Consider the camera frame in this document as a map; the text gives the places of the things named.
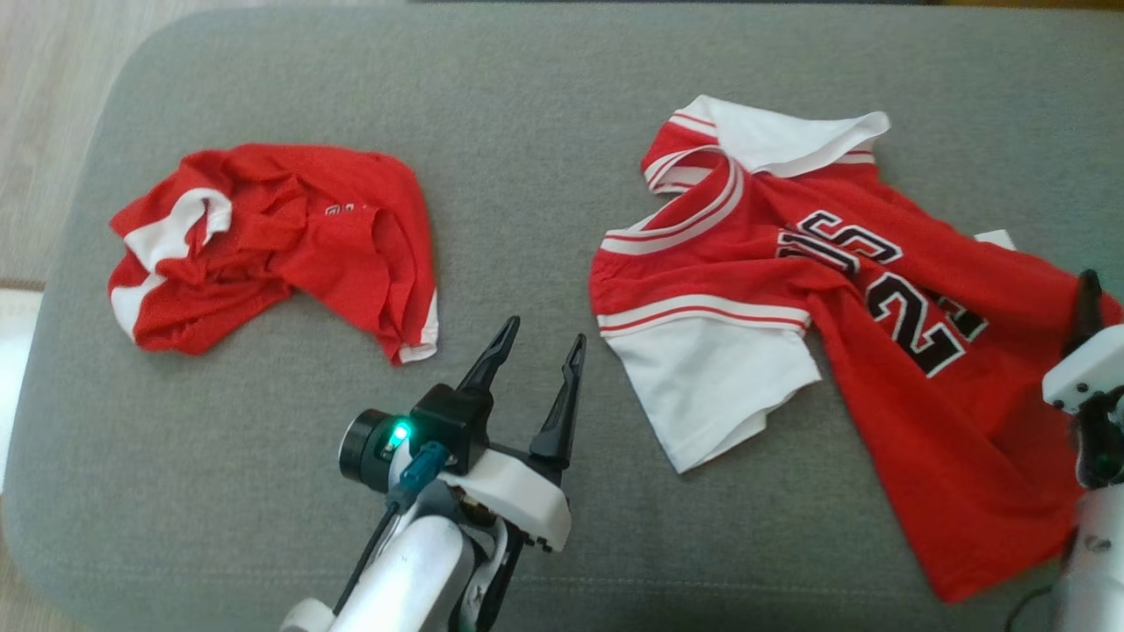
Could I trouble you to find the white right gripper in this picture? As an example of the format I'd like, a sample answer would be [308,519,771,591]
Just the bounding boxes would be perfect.
[1042,269,1124,414]

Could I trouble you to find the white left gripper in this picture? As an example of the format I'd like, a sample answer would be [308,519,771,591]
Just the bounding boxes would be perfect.
[437,316,587,553]

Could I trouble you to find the red numbered basketball jersey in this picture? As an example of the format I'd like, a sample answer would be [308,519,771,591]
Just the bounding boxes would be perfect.
[588,94,1124,605]

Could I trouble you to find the red shorts with white trim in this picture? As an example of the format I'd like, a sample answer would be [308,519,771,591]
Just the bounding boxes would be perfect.
[108,143,440,367]

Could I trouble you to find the white rug with brown edge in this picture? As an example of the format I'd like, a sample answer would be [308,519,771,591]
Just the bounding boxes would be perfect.
[0,279,45,497]

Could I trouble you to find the teal cable connector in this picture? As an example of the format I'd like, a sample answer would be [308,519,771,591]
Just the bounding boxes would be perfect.
[386,442,451,515]

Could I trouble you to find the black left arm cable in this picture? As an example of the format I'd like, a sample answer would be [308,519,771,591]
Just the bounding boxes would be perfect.
[332,505,401,617]

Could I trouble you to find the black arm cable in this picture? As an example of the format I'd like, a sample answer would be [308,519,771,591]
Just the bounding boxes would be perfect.
[332,505,401,617]
[1001,583,1065,632]

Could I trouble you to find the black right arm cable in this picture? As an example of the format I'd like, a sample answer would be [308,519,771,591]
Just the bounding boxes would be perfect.
[1001,583,1065,632]

